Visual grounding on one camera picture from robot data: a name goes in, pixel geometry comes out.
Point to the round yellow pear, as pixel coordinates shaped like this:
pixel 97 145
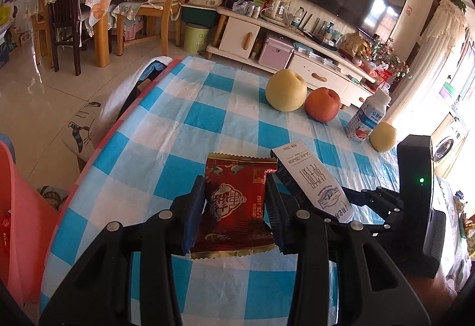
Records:
pixel 384 137

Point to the red apple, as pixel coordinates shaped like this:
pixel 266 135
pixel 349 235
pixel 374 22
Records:
pixel 323 103

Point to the white cat print stool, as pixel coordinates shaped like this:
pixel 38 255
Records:
pixel 83 125

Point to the pale green bin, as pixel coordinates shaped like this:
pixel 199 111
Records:
pixel 195 38

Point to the pink artificial flowers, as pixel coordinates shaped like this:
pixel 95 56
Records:
pixel 389 59

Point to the white and blue cloth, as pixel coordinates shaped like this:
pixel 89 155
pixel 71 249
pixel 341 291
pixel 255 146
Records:
pixel 126 88

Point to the dark wooden chair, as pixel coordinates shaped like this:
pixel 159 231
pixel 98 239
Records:
pixel 65 36

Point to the dark red snack packet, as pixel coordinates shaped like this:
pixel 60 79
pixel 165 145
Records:
pixel 233 207

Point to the blue checked tablecloth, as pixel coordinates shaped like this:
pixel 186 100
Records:
pixel 178 125

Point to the white washing machine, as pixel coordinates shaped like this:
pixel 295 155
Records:
pixel 445 144

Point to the pink metal case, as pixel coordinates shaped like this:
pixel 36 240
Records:
pixel 274 53

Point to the white yogurt drink bottle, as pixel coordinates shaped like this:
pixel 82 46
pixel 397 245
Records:
pixel 365 118

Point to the gold ornament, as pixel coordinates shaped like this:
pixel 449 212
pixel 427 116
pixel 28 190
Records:
pixel 352 44

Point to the pink plastic bin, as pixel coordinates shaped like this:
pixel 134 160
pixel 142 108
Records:
pixel 26 229

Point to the red gift bag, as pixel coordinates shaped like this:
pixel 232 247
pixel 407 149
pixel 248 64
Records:
pixel 382 77

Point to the light wooden chair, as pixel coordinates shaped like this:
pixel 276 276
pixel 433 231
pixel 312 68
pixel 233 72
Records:
pixel 169 11

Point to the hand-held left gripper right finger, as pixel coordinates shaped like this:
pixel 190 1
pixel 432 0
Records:
pixel 274 222

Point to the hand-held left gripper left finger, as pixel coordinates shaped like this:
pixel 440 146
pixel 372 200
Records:
pixel 189 226

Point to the clear water bottle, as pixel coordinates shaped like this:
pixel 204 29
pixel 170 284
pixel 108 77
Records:
pixel 298 18

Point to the white and navy milk carton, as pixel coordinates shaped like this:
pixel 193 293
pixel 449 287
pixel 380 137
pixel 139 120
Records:
pixel 315 181

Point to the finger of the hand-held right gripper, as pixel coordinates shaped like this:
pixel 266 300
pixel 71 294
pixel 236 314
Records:
pixel 378 198
pixel 386 226

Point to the yellow pear with stem dimple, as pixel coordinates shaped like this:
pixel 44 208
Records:
pixel 285 90

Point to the glass electric kettle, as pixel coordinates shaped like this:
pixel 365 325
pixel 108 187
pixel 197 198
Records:
pixel 278 9

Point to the white tv cabinet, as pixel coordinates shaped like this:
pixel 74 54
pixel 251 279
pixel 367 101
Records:
pixel 237 36

